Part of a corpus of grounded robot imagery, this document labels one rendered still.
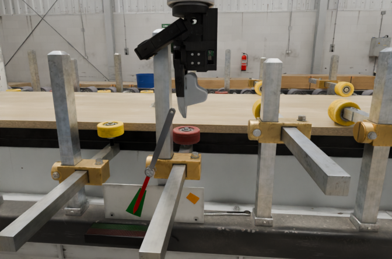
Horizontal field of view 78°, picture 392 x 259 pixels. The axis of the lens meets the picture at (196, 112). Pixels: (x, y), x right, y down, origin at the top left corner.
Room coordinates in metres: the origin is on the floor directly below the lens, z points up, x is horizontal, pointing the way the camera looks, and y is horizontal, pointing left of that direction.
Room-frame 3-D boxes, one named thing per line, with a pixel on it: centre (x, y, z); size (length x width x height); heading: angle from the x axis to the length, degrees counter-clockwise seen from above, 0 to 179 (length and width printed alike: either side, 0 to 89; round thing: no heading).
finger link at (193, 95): (0.47, 0.01, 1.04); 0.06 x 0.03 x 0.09; 85
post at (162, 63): (0.57, 0.08, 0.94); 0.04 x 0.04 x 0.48; 85
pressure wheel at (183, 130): (0.69, 0.03, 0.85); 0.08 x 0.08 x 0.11
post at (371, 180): (0.53, -0.42, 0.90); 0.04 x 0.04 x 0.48; 85
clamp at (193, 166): (0.58, 0.05, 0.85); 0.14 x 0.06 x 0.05; 85
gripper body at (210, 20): (0.49, 0.00, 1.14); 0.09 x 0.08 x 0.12; 85
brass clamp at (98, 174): (0.59, 0.30, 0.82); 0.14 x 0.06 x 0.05; 85
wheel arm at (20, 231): (0.55, 0.29, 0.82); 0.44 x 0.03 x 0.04; 175
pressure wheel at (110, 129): (0.75, 0.27, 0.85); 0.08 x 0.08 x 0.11
